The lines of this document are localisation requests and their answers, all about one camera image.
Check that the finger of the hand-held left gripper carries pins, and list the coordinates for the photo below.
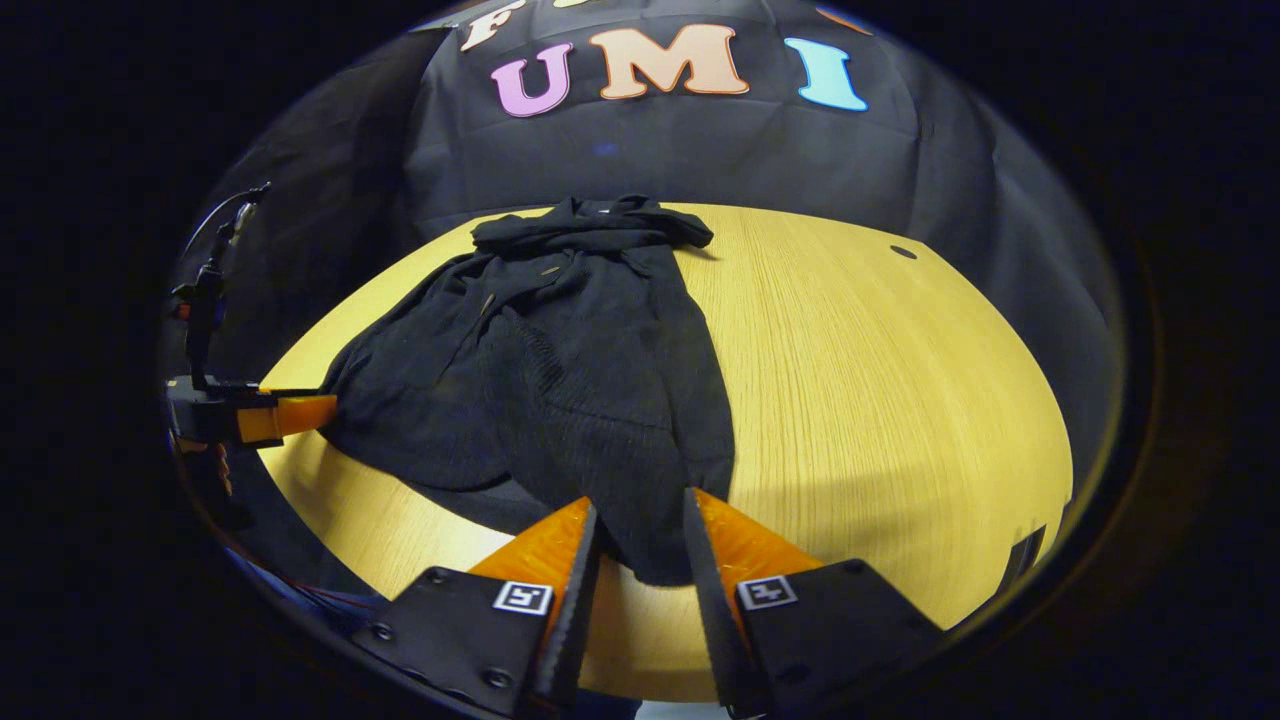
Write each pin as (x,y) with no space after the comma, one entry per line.
(290,415)

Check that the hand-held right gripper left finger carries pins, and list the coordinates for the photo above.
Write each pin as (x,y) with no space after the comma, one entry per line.
(578,600)

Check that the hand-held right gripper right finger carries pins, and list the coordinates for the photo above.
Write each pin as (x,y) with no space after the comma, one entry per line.
(712,600)

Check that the black jacket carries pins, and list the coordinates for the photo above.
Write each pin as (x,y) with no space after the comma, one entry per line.
(560,380)

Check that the person's blue clothing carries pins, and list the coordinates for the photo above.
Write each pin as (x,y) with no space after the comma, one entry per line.
(300,590)

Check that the black backdrop cloth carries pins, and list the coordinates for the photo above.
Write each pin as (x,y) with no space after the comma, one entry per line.
(700,150)

